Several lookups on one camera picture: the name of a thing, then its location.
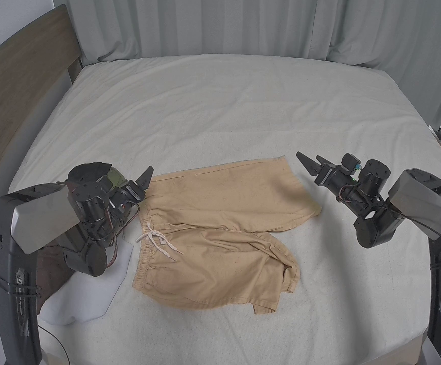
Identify green garment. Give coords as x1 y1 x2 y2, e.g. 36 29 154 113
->
104 168 130 189

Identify beige shorts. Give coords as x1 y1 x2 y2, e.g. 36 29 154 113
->
131 155 323 315

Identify white garment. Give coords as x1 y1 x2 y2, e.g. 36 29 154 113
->
40 238 134 327

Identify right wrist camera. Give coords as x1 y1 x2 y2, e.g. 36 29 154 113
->
340 153 362 175

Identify pale grey-green curtain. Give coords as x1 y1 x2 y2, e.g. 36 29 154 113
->
325 0 441 128
49 0 331 65

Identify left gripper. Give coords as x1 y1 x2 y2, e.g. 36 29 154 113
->
114 166 155 208

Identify brown garment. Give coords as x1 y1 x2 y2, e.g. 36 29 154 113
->
38 242 78 315

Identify black garment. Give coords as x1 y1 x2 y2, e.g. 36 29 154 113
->
68 162 113 183

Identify bed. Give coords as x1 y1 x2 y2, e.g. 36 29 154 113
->
0 4 441 365

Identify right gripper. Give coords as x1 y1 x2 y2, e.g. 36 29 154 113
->
296 151 358 202

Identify black cable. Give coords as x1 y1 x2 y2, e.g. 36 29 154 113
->
38 320 70 365
390 204 441 259
104 202 142 270

